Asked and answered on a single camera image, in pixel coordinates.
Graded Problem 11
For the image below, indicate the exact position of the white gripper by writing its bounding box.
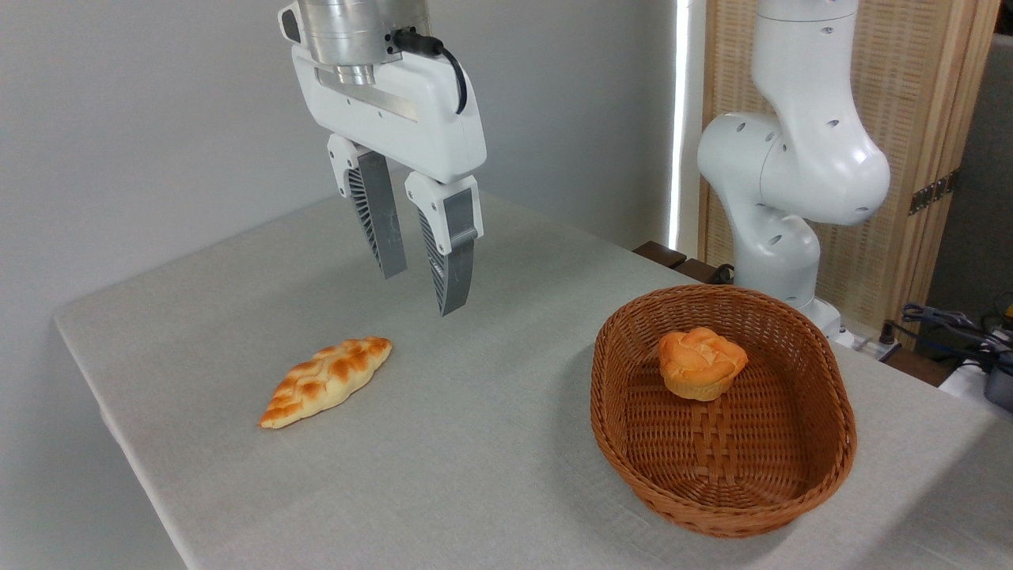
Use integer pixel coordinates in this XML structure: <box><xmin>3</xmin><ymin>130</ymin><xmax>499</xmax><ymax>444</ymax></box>
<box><xmin>290</xmin><ymin>44</ymin><xmax>488</xmax><ymax>317</ymax></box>

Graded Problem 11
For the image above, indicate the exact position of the long braided bread loaf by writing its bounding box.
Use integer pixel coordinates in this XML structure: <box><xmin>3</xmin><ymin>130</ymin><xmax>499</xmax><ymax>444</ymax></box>
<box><xmin>259</xmin><ymin>336</ymin><xmax>393</xmax><ymax>430</ymax></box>

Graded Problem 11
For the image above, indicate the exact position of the round orange bread bun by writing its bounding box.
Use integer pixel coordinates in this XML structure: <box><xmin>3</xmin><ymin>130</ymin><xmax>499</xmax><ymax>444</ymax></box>
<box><xmin>658</xmin><ymin>327</ymin><xmax>749</xmax><ymax>402</ymax></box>

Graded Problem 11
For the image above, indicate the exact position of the brown oval wicker basket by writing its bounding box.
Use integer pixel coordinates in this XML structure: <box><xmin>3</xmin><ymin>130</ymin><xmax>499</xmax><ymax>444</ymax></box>
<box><xmin>590</xmin><ymin>284</ymin><xmax>859</xmax><ymax>540</ymax></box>

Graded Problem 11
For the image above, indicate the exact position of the grey tablecloth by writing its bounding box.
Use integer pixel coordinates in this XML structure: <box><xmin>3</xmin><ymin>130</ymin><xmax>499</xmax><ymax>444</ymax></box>
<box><xmin>52</xmin><ymin>166</ymin><xmax>1013</xmax><ymax>570</ymax></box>

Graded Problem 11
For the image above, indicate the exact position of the dark brown wooden furniture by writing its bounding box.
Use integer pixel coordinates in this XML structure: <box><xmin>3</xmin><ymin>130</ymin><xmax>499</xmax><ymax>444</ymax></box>
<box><xmin>633</xmin><ymin>241</ymin><xmax>737</xmax><ymax>284</ymax></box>

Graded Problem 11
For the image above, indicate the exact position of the wooden rattan folding screen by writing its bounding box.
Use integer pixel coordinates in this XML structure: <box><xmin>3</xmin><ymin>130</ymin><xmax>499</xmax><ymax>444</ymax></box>
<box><xmin>698</xmin><ymin>0</ymin><xmax>1002</xmax><ymax>349</ymax></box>

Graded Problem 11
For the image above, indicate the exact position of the metal screen hinge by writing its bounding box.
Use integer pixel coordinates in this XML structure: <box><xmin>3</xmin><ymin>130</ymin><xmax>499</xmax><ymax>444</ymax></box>
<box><xmin>909</xmin><ymin>170</ymin><xmax>960</xmax><ymax>216</ymax></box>

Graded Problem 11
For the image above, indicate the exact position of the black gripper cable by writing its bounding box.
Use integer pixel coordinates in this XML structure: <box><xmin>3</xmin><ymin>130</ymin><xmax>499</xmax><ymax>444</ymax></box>
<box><xmin>392</xmin><ymin>28</ymin><xmax>469</xmax><ymax>116</ymax></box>

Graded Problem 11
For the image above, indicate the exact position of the bundle of dark cables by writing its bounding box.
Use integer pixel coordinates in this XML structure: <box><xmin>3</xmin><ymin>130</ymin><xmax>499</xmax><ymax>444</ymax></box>
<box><xmin>882</xmin><ymin>303</ymin><xmax>1013</xmax><ymax>373</ymax></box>

